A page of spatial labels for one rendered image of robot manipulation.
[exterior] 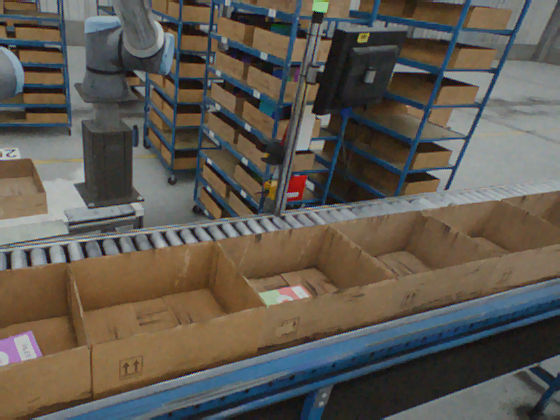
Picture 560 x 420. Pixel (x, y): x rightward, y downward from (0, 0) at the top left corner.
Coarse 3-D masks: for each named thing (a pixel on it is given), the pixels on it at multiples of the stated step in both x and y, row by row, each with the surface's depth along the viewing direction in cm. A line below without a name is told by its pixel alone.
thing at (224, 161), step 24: (216, 0) 271; (360, 24) 227; (240, 48) 251; (288, 48) 209; (216, 72) 284; (288, 72) 214; (264, 96) 234; (240, 120) 262; (336, 144) 252; (216, 168) 302; (312, 168) 260; (216, 192) 311; (240, 192) 273; (312, 192) 280
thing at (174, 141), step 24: (192, 24) 421; (216, 24) 337; (168, 96) 371; (144, 120) 452; (168, 120) 380; (144, 144) 463; (168, 144) 386; (192, 144) 393; (216, 144) 401; (168, 168) 392; (192, 168) 396
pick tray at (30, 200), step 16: (0, 160) 199; (16, 160) 202; (0, 176) 202; (16, 176) 205; (32, 176) 206; (0, 192) 191; (16, 192) 193; (32, 192) 194; (0, 208) 171; (16, 208) 174; (32, 208) 177
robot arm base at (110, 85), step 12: (96, 72) 168; (108, 72) 168; (120, 72) 172; (84, 84) 173; (96, 84) 170; (108, 84) 170; (120, 84) 173; (96, 96) 171; (108, 96) 172; (120, 96) 174
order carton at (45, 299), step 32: (0, 288) 101; (32, 288) 104; (64, 288) 108; (0, 320) 105; (32, 320) 109; (64, 320) 110; (64, 352) 80; (0, 384) 78; (32, 384) 81; (64, 384) 85; (0, 416) 82; (32, 416) 86
